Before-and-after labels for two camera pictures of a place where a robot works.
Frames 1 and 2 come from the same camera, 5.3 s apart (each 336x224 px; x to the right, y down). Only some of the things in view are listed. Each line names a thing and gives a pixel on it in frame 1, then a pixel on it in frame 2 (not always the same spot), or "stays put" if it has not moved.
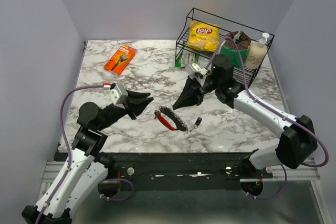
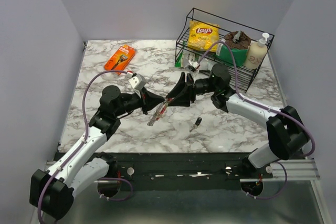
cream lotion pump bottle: x=256 y=52 stays put
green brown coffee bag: x=229 y=47 stays put
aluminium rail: x=52 y=169 stays put
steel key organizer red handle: x=166 y=122 -> x=160 y=111
